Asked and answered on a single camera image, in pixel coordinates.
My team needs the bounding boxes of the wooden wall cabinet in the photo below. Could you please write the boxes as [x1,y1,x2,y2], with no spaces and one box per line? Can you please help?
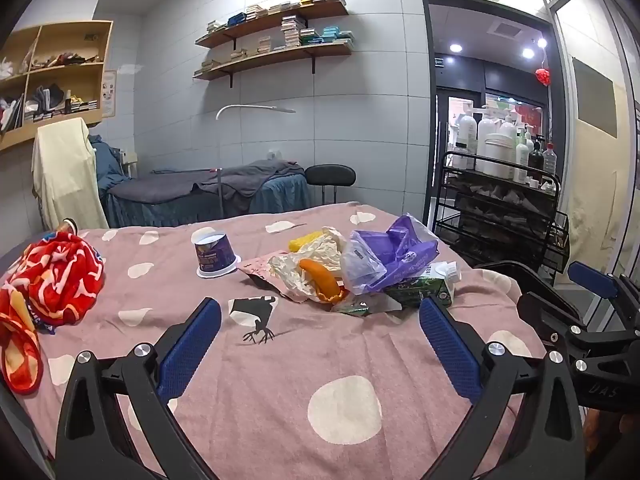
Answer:
[0,20,115,152]

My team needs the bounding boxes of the wall poster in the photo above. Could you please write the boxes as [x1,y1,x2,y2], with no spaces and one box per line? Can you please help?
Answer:
[102,70,117,118]

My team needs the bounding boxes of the green milk carton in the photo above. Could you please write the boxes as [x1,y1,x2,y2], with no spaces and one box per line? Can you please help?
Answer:
[385,261,461,309]

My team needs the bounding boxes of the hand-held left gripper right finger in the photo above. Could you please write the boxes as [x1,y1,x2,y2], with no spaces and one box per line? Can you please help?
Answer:
[418,296,587,480]

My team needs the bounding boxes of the small green wrapper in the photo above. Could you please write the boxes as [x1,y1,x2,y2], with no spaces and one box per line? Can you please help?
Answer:
[345,297,403,317]

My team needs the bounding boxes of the wooden wall shelves with books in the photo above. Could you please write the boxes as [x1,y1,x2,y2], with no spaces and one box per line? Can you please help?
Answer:
[200,0,356,73]

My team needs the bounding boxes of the purple paper cup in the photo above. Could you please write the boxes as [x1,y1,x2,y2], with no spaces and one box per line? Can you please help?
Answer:
[192,228,238,279]

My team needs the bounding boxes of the white crumpled plastic bag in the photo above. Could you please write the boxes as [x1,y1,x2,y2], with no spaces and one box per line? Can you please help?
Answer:
[269,226,351,303]

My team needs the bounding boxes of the black metal trolley cart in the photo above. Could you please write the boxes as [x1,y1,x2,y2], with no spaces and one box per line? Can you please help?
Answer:
[432,151,571,273]

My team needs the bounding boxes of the pink snack packet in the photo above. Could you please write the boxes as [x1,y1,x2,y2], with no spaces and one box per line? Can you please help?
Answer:
[237,252,321,303]

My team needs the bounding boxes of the blue cloth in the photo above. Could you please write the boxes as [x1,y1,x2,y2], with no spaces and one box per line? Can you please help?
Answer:
[90,135,126,192]

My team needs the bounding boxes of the white floor lamp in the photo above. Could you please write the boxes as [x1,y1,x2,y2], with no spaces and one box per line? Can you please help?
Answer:
[215,104,297,221]

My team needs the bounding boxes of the wooden wall shelf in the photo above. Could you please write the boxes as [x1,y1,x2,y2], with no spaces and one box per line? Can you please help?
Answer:
[192,41,354,88]
[195,0,350,50]

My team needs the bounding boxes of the purple plastic bag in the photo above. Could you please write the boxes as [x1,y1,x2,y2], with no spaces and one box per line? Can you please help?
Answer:
[341,213,441,296]

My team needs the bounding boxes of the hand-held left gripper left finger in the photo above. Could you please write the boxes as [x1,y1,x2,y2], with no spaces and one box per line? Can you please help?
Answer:
[54,297,223,480]

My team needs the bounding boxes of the black round stool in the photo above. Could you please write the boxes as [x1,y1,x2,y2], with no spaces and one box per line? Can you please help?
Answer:
[304,164,357,206]

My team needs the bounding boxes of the pink polka dot blanket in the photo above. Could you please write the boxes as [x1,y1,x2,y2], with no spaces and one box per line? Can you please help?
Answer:
[0,201,548,480]

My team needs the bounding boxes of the red patterned blanket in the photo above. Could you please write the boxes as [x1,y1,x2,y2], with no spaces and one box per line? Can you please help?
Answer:
[0,218,106,395]

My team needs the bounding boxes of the cream hanging towel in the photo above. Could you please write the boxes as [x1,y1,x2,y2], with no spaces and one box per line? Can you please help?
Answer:
[31,118,110,231]

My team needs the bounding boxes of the massage bed with grey blanket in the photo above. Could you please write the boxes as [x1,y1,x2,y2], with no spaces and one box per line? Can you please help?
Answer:
[100,159,312,228]

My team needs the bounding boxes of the orange plastic wrapper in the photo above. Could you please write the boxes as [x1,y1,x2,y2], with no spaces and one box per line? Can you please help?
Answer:
[298,258,347,304]

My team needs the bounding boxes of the glass sliding door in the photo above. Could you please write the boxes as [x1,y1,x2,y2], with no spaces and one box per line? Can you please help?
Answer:
[530,0,640,311]

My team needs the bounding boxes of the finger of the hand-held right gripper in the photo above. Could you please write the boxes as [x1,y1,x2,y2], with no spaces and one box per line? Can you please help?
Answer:
[567,260,640,311]
[516,291,601,361]

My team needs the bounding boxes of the group of white bottles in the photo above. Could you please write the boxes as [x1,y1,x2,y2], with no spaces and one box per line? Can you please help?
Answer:
[450,102,558,186]

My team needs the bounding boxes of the stack of books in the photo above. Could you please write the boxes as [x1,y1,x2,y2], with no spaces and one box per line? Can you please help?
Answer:
[22,85,98,121]

